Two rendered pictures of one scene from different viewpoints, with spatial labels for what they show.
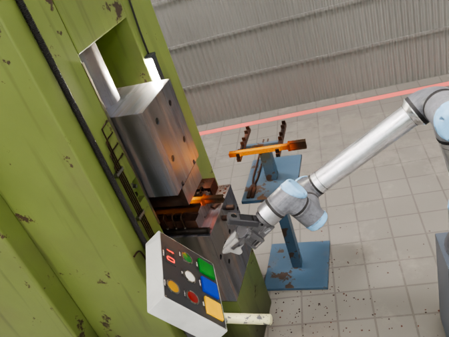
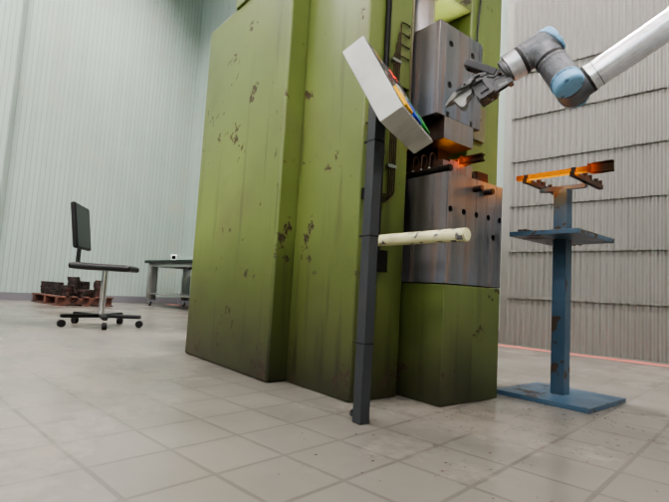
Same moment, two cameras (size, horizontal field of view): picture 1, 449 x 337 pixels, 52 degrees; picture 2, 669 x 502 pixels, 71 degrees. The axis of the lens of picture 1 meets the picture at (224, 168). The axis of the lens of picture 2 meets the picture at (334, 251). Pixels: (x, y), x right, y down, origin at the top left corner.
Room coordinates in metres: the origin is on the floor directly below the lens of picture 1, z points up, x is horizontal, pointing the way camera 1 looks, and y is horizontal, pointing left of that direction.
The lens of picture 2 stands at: (-0.21, -0.26, 0.41)
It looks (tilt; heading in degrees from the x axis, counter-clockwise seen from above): 5 degrees up; 26
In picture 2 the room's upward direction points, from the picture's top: 3 degrees clockwise
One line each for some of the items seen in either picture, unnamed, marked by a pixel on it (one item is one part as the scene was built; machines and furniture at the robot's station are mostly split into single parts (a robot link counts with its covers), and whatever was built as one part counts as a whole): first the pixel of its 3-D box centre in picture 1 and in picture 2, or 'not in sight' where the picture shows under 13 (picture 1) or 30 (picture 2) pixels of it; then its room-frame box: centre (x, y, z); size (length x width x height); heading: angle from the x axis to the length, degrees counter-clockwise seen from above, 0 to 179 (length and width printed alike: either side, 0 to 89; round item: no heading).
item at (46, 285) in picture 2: not in sight; (73, 290); (4.47, 6.41, 0.20); 1.16 x 0.78 x 0.41; 73
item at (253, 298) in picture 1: (210, 301); (419, 336); (1.91, 0.33, 0.23); 0.56 x 0.38 x 0.47; 65
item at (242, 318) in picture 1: (223, 317); (415, 238); (1.41, 0.22, 0.62); 0.44 x 0.05 x 0.05; 65
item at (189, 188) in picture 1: (152, 186); (421, 142); (1.85, 0.35, 1.12); 0.42 x 0.20 x 0.10; 65
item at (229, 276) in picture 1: (184, 243); (423, 235); (1.91, 0.33, 0.69); 0.56 x 0.38 x 0.45; 65
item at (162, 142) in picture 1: (135, 136); (429, 94); (1.89, 0.33, 1.36); 0.42 x 0.39 x 0.40; 65
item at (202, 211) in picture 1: (164, 212); (419, 176); (1.85, 0.35, 0.96); 0.42 x 0.20 x 0.09; 65
